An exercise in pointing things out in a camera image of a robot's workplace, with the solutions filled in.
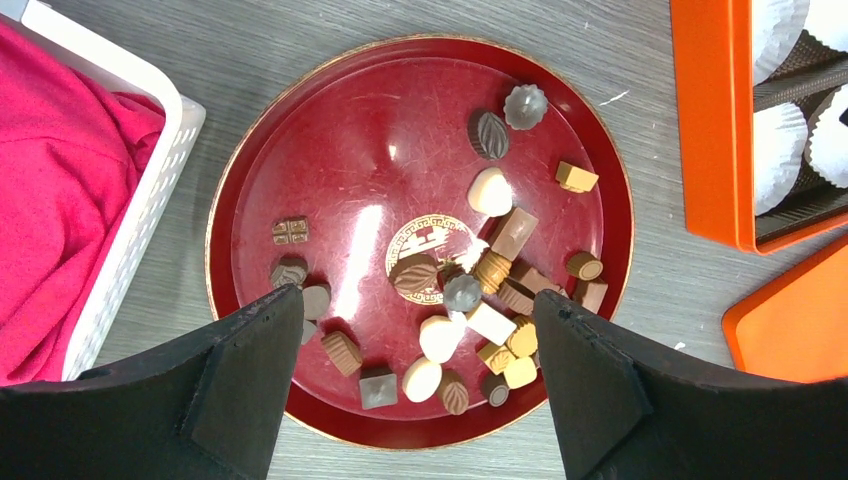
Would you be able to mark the milk brown block chocolate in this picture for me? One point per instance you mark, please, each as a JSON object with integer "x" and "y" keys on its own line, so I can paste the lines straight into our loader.
{"x": 590, "y": 294}

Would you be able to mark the caramel block chocolate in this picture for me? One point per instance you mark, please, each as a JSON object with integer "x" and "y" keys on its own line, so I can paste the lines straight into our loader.
{"x": 575, "y": 179}

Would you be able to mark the orange box lid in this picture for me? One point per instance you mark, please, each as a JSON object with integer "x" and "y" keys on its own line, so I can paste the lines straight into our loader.
{"x": 795, "y": 327}

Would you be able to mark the white rectangular chocolate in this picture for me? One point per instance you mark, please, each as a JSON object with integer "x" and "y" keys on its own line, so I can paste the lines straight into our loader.
{"x": 491, "y": 324}

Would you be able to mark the dark crown chocolate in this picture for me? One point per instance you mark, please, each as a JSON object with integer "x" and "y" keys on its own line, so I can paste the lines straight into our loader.
{"x": 289, "y": 271}

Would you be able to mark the small brown leaf chocolate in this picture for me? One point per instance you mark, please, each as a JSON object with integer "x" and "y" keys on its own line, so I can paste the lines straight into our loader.
{"x": 453, "y": 393}

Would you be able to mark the caramel barrel chocolate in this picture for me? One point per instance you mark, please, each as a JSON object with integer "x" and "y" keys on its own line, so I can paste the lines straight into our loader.
{"x": 491, "y": 271}

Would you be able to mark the caramel rounded square chocolate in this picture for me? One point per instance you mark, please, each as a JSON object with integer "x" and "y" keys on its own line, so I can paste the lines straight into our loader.
{"x": 520, "y": 372}

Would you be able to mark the caramel leaf square chocolate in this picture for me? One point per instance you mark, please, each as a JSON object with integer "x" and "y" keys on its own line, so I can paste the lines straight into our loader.
{"x": 495, "y": 357}

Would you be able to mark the white paper cup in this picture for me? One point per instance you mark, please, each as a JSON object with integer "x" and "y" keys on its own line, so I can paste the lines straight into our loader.
{"x": 779, "y": 137}
{"x": 826, "y": 21}
{"x": 776, "y": 26}
{"x": 826, "y": 147}

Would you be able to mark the caramel fluted chocolate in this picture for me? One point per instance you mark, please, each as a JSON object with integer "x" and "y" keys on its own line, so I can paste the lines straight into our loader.
{"x": 523, "y": 341}

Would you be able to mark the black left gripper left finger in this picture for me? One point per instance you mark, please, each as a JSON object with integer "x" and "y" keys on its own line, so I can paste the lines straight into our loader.
{"x": 205, "y": 405}

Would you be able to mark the small grey square chocolate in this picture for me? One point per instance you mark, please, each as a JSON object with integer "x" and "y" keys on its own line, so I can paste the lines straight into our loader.
{"x": 309, "y": 328}

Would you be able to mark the caramel cylinder chocolate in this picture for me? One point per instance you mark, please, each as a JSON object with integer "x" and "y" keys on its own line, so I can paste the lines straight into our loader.
{"x": 584, "y": 266}

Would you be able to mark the dark square pyramid chocolate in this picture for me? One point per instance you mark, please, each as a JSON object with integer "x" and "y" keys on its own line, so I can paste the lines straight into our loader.
{"x": 378, "y": 388}

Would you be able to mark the white plastic basket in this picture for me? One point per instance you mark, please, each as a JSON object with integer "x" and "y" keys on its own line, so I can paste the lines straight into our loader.
{"x": 117, "y": 70}

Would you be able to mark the pink cloth in basket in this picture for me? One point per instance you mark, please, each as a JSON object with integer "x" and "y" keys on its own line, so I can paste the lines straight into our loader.
{"x": 72, "y": 156}

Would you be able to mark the brown ridged chocolate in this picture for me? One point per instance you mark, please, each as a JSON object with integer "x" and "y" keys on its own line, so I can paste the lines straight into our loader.
{"x": 342, "y": 352}

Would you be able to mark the dark leaf chocolate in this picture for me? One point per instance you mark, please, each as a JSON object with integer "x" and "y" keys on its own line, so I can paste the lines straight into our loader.
{"x": 488, "y": 134}

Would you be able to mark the white rounded chocolate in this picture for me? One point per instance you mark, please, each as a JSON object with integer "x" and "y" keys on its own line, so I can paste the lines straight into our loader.
{"x": 439, "y": 337}

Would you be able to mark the round red plate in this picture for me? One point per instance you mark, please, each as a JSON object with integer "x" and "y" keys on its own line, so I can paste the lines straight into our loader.
{"x": 372, "y": 147}

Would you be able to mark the white oval chocolate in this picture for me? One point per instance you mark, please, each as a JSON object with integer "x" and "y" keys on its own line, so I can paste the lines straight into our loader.
{"x": 421, "y": 380}

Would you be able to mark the milk brown bar chocolate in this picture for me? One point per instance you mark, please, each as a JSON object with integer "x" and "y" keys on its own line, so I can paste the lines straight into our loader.
{"x": 512, "y": 233}

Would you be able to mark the small dark round chocolate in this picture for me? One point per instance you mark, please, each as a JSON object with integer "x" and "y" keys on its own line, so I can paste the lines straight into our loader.
{"x": 495, "y": 389}

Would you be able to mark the white heart chocolate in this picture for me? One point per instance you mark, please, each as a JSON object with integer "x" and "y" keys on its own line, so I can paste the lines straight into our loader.
{"x": 490, "y": 193}

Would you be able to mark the gold square grid chocolate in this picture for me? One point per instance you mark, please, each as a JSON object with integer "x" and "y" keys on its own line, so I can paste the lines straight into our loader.
{"x": 291, "y": 230}

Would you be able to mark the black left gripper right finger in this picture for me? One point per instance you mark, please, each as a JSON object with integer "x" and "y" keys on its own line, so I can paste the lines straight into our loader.
{"x": 627, "y": 407}

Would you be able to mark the orange chocolate box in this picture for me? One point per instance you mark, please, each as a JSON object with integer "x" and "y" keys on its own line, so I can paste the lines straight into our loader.
{"x": 717, "y": 98}

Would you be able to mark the grey flower chocolate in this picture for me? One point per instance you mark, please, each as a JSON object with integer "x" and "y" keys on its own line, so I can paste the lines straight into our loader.
{"x": 462, "y": 293}
{"x": 525, "y": 107}

